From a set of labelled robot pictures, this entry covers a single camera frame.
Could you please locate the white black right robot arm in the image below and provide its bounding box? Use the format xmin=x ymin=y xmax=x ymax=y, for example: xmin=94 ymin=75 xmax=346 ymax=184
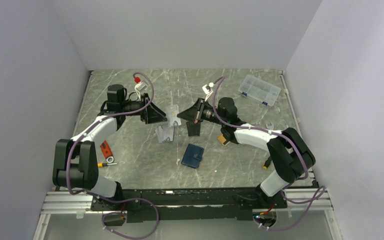
xmin=177 ymin=97 xmax=316 ymax=208

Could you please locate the clear plastic organizer box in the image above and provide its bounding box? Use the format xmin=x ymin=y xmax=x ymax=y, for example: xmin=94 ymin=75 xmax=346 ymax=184
xmin=238 ymin=74 xmax=281 ymax=107

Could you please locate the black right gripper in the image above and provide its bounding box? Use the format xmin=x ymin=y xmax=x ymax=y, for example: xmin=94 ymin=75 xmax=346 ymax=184
xmin=177 ymin=98 xmax=226 ymax=126

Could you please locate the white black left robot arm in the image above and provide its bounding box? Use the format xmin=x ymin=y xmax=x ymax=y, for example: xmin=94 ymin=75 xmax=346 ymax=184
xmin=52 ymin=84 xmax=168 ymax=210

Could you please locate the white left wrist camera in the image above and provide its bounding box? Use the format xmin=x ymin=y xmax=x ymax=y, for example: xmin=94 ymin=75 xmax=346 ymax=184
xmin=134 ymin=76 xmax=147 ymax=99

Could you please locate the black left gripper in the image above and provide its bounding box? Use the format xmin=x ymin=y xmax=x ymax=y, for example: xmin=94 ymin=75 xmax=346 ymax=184
xmin=120 ymin=93 xmax=167 ymax=124

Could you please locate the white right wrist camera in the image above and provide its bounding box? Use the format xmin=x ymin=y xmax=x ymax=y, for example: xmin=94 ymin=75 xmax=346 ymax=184
xmin=202 ymin=82 xmax=215 ymax=102

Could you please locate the silver open-end wrench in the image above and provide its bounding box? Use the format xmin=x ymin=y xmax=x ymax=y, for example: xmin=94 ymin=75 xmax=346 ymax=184
xmin=265 ymin=122 xmax=275 ymax=130

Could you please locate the blue leather card holder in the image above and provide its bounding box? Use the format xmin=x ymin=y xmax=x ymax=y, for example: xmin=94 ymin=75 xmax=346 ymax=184
xmin=181 ymin=143 xmax=205 ymax=169

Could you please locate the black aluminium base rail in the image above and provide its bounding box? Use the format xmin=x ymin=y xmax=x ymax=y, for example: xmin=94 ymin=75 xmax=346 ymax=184
xmin=40 ymin=187 xmax=334 ymax=223

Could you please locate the red utility knife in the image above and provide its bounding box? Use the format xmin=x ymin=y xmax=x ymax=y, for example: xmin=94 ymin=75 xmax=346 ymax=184
xmin=100 ymin=140 xmax=115 ymax=164

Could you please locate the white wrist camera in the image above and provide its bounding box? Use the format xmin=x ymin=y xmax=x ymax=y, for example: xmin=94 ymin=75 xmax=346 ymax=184
xmin=202 ymin=82 xmax=215 ymax=102
xmin=134 ymin=76 xmax=147 ymax=99

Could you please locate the yellow black small screwdriver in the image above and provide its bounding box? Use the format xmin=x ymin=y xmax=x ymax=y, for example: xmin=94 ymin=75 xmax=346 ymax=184
xmin=263 ymin=156 xmax=272 ymax=170

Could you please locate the black VIP card stack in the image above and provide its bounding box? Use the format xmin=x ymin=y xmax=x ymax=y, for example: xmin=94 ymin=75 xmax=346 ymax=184
xmin=186 ymin=121 xmax=201 ymax=137

